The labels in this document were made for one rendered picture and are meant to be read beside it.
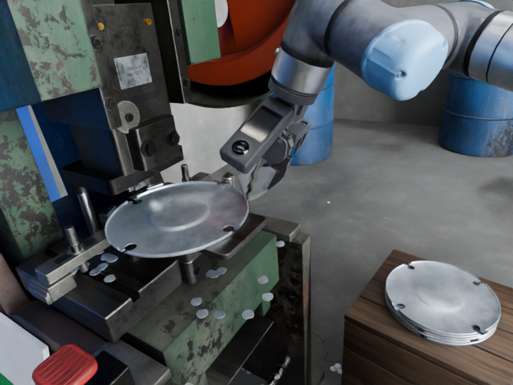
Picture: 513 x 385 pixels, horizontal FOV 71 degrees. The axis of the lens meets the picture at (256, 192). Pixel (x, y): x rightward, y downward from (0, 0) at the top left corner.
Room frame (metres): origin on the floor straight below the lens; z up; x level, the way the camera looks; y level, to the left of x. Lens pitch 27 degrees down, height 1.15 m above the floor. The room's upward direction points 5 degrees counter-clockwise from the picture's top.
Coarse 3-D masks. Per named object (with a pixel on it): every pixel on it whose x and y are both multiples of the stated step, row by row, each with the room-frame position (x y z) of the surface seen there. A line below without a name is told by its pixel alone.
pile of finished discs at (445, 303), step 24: (432, 264) 0.89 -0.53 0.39; (408, 288) 0.79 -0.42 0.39; (432, 288) 0.78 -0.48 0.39; (456, 288) 0.77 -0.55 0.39; (480, 288) 0.77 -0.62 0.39; (408, 312) 0.70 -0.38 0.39; (432, 312) 0.69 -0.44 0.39; (456, 312) 0.69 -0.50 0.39; (480, 312) 0.68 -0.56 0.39; (432, 336) 0.64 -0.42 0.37; (456, 336) 0.62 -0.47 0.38; (480, 336) 0.62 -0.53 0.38
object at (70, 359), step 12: (60, 348) 0.34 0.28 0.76; (72, 348) 0.34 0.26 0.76; (48, 360) 0.33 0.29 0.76; (60, 360) 0.33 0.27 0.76; (72, 360) 0.33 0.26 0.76; (84, 360) 0.32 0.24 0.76; (36, 372) 0.31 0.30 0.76; (48, 372) 0.31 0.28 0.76; (60, 372) 0.31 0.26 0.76; (72, 372) 0.31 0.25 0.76; (84, 372) 0.31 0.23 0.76; (36, 384) 0.30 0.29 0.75; (48, 384) 0.29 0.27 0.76; (60, 384) 0.29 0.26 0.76; (72, 384) 0.29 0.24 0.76
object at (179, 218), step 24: (144, 192) 0.75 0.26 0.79; (168, 192) 0.75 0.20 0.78; (192, 192) 0.74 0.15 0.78; (216, 192) 0.73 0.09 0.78; (240, 192) 0.71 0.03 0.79; (120, 216) 0.66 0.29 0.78; (144, 216) 0.65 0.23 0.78; (168, 216) 0.63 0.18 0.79; (192, 216) 0.62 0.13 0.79; (216, 216) 0.62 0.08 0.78; (240, 216) 0.62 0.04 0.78; (120, 240) 0.57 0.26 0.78; (144, 240) 0.56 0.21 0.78; (168, 240) 0.55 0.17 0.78; (192, 240) 0.55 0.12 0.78; (216, 240) 0.53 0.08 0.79
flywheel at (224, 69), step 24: (240, 0) 0.98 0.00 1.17; (264, 0) 0.94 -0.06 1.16; (288, 0) 0.91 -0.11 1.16; (240, 24) 0.98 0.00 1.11; (264, 24) 0.94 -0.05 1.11; (240, 48) 0.98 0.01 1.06; (264, 48) 0.90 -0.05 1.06; (192, 72) 1.04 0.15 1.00; (216, 72) 0.99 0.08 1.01; (240, 72) 0.95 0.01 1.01; (264, 72) 0.91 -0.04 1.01
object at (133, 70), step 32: (96, 0) 0.69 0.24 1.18; (128, 32) 0.68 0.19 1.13; (128, 64) 0.66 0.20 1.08; (160, 64) 0.73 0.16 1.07; (128, 96) 0.65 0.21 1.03; (160, 96) 0.71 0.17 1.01; (96, 128) 0.63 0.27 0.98; (128, 128) 0.62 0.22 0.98; (160, 128) 0.66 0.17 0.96; (96, 160) 0.65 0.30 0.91; (128, 160) 0.62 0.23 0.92; (160, 160) 0.65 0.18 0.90
